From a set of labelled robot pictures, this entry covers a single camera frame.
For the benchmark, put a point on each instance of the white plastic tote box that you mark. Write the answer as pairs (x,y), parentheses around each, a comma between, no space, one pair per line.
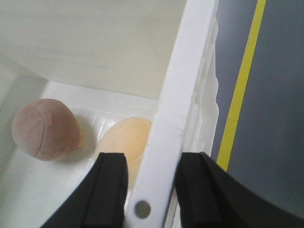
(106,60)

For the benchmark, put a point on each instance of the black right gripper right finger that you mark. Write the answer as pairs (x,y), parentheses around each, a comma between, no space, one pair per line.
(210,198)

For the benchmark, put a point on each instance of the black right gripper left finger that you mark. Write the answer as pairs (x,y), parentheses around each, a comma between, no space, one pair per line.
(98,201)

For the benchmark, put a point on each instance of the brown plush ball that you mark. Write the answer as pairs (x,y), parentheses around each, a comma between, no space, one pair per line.
(47,130)

